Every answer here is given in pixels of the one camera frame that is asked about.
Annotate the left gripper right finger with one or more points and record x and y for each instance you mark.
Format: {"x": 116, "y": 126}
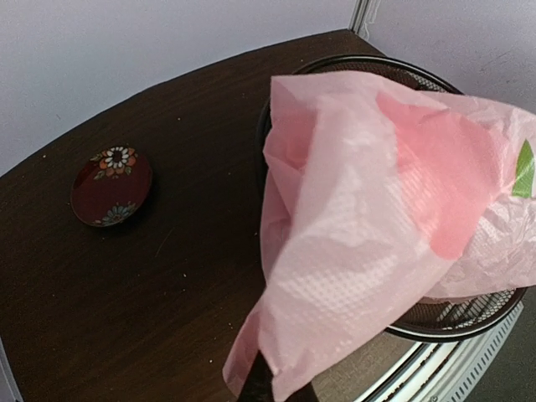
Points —
{"x": 305, "y": 394}

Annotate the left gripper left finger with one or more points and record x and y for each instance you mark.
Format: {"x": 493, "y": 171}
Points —
{"x": 257, "y": 386}

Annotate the pink plastic trash bag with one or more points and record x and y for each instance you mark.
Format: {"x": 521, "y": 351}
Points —
{"x": 377, "y": 218}

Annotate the red floral plate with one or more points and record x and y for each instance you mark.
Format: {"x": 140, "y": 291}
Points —
{"x": 111, "y": 186}

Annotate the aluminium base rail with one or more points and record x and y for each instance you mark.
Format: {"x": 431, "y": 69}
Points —
{"x": 442, "y": 371}

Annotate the right aluminium frame post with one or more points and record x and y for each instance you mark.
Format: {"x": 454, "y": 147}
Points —
{"x": 363, "y": 17}

